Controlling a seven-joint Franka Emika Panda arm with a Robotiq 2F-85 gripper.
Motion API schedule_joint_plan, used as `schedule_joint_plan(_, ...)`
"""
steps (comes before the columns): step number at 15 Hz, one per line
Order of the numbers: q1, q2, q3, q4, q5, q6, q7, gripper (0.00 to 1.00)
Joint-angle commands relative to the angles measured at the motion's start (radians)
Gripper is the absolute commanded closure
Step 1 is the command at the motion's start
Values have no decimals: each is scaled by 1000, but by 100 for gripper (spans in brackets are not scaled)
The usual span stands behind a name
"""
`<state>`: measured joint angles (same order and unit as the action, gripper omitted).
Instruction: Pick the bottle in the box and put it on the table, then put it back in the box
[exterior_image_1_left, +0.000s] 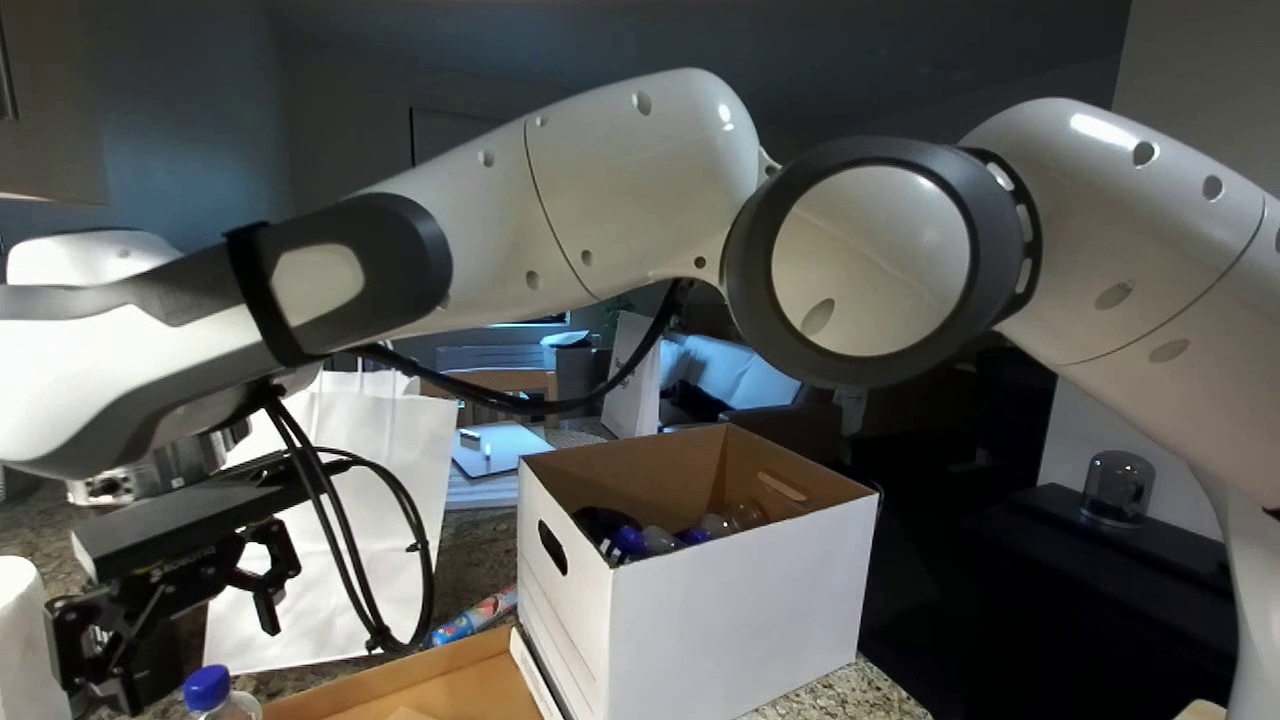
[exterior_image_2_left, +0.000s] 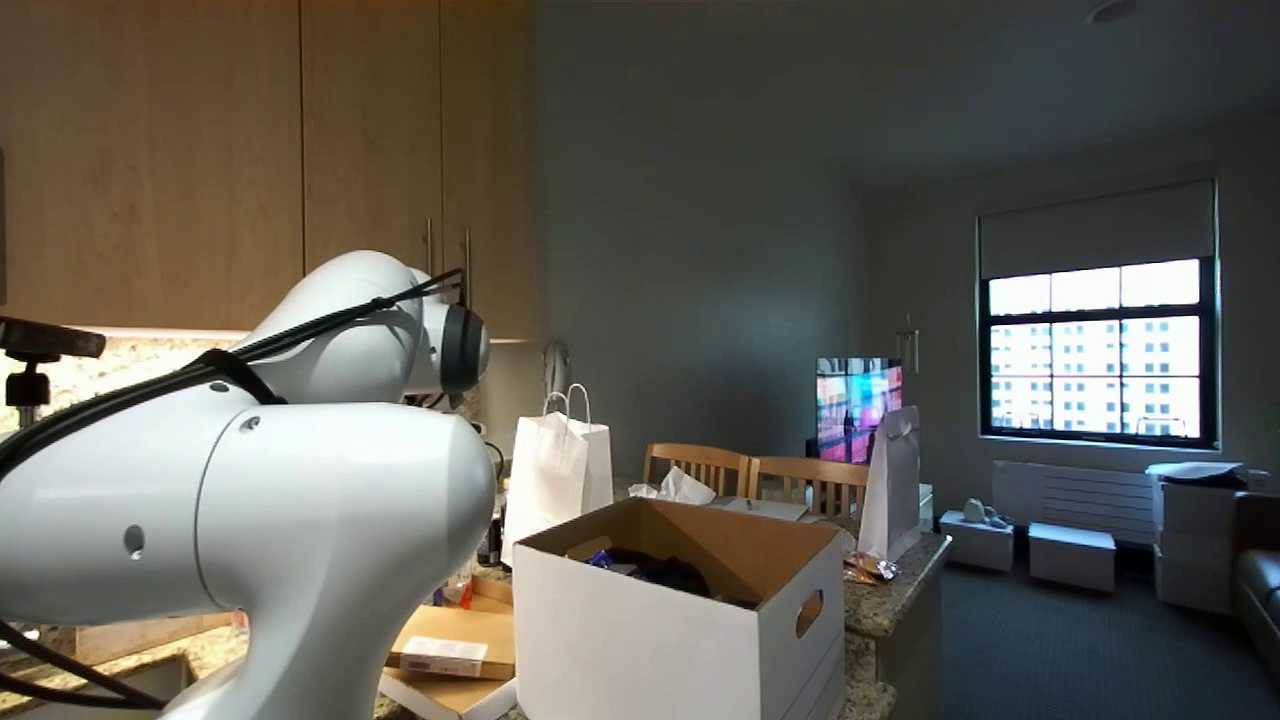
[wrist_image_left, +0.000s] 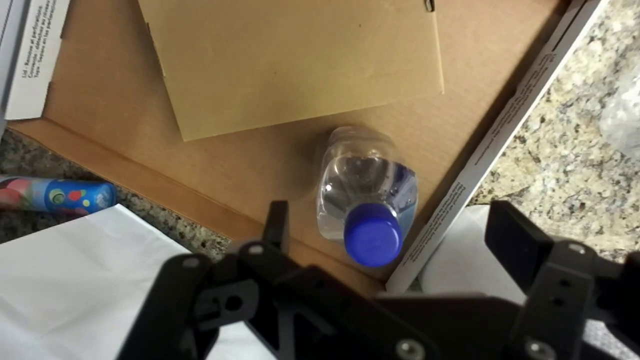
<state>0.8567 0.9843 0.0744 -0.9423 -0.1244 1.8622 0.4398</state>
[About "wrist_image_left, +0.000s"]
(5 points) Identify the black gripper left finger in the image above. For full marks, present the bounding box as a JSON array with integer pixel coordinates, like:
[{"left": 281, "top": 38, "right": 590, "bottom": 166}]
[{"left": 119, "top": 197, "right": 428, "bottom": 360}]

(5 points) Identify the white paper bag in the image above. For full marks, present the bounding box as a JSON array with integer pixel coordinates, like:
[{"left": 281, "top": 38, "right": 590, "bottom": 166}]
[{"left": 0, "top": 201, "right": 283, "bottom": 360}]

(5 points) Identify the clear water bottle blue cap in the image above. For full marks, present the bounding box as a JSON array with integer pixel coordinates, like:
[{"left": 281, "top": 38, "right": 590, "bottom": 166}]
[{"left": 315, "top": 125, "right": 421, "bottom": 272}]

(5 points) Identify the wooden tray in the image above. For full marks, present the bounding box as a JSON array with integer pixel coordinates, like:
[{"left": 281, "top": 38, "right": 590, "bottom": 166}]
[{"left": 9, "top": 0, "right": 608, "bottom": 296}]

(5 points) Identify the white cardboard storage box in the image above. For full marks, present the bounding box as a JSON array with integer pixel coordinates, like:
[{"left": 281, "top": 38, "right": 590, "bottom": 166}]
[{"left": 0, "top": 0, "right": 73, "bottom": 123}]

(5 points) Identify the colourful blue red tube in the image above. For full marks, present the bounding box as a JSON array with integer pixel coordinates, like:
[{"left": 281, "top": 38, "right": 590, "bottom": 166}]
[{"left": 0, "top": 174, "right": 122, "bottom": 216}]

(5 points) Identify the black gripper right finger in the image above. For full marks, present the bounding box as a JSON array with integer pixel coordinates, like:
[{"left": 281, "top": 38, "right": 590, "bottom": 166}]
[{"left": 484, "top": 197, "right": 640, "bottom": 360}]

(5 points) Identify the clear plastic wrap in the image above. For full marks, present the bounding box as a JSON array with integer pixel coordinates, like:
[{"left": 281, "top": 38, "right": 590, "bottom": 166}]
[{"left": 599, "top": 81, "right": 640, "bottom": 158}]

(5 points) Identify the flat brown cardboard box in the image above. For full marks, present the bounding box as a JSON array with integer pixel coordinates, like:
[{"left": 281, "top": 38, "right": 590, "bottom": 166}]
[{"left": 136, "top": 0, "right": 448, "bottom": 144}]

